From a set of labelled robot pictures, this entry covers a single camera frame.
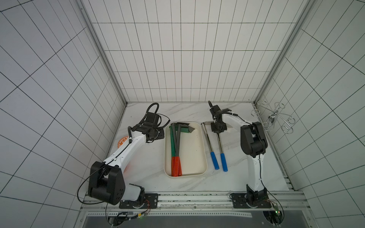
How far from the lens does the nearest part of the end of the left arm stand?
0.60 m

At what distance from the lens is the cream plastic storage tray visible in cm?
83

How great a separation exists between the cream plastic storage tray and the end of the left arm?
0.03 meters
